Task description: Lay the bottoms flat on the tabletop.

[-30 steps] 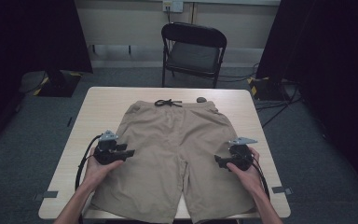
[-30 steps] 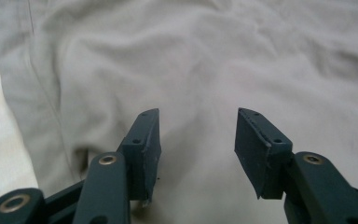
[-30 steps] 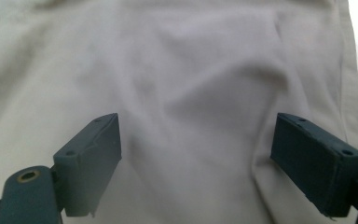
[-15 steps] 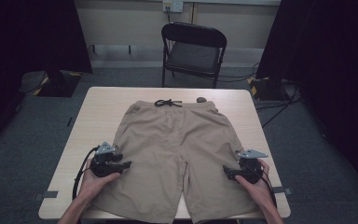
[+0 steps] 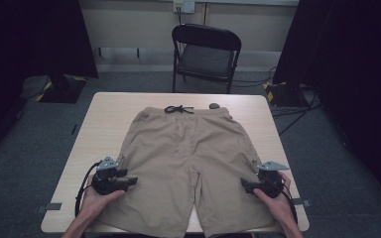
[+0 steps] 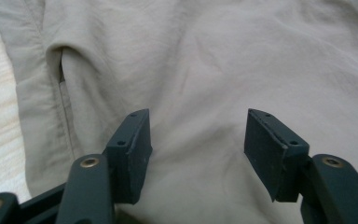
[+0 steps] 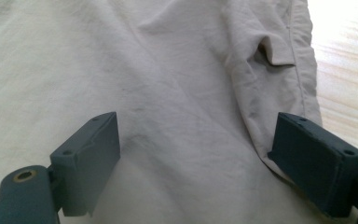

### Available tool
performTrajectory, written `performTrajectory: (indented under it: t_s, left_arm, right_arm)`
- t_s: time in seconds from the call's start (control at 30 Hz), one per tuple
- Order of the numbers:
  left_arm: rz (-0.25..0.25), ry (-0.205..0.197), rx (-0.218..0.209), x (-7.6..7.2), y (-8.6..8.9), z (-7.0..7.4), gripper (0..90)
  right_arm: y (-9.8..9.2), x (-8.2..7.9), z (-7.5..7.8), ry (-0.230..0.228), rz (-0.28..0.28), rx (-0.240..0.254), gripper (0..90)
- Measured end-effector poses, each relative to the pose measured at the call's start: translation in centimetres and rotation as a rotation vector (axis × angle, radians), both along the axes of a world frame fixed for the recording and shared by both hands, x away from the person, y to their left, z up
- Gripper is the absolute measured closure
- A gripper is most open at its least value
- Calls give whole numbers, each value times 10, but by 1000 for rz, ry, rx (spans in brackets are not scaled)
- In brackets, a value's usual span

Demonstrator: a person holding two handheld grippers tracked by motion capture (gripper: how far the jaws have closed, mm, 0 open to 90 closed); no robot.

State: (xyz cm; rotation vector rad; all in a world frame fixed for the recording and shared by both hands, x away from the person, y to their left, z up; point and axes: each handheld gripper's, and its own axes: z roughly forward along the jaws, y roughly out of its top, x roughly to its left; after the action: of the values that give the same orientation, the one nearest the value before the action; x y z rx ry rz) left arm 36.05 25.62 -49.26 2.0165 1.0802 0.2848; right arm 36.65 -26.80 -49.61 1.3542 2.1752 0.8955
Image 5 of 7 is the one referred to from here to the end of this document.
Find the beige shorts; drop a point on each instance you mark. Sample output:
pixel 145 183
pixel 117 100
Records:
pixel 185 155

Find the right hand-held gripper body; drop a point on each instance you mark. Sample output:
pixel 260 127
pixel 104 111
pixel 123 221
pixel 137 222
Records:
pixel 271 181

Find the person's left hand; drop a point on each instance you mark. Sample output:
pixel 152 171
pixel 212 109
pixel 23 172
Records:
pixel 94 205

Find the person's right hand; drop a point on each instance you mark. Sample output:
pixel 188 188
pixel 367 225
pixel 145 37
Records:
pixel 279 206

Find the small black floor object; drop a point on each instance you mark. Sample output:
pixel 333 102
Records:
pixel 74 129

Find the black stand base striped tape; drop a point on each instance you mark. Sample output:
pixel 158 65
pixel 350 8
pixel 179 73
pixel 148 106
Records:
pixel 63 91
pixel 282 94

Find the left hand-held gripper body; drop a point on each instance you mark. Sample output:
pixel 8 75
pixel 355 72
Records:
pixel 104 181

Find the black curtain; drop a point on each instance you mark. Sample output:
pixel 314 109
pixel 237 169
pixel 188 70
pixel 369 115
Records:
pixel 26 49
pixel 357 66

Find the white wall socket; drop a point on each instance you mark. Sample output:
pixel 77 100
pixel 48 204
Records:
pixel 184 6

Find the dark round table grommet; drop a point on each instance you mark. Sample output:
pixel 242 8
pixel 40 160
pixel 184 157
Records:
pixel 214 105

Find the black folding chair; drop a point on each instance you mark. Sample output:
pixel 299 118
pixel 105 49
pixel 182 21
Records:
pixel 206 56

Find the grey tape strip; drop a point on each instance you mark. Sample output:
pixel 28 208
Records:
pixel 49 207
pixel 304 202

